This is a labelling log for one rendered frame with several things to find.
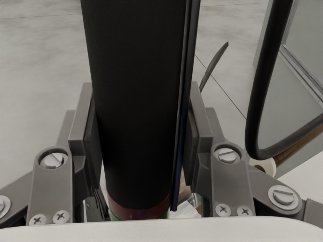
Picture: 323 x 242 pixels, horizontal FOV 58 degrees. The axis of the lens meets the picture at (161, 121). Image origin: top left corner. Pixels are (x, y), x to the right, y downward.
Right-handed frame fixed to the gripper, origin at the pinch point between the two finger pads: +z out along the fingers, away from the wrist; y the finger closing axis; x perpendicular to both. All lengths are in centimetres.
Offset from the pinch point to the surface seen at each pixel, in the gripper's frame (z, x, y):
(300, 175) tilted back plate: 24, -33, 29
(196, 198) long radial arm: 24.2, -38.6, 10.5
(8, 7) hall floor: 487, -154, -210
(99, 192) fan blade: 24.9, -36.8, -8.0
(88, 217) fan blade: 32, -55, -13
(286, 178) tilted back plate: 25, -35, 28
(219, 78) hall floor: 258, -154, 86
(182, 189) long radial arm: 27.6, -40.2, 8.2
